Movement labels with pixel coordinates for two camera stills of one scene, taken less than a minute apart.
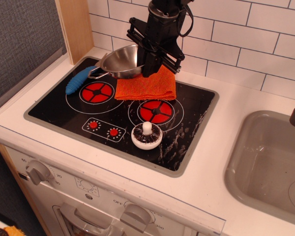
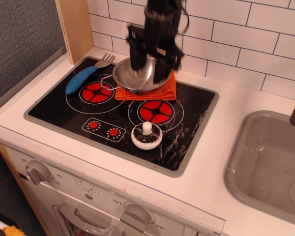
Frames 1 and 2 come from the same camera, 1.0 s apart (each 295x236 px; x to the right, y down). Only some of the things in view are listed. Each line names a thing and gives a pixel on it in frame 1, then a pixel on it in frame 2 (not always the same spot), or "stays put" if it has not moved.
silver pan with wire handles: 121,62 → 134,81
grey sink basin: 264,162 stays put
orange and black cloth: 11,230 stays put
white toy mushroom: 146,135 stays put
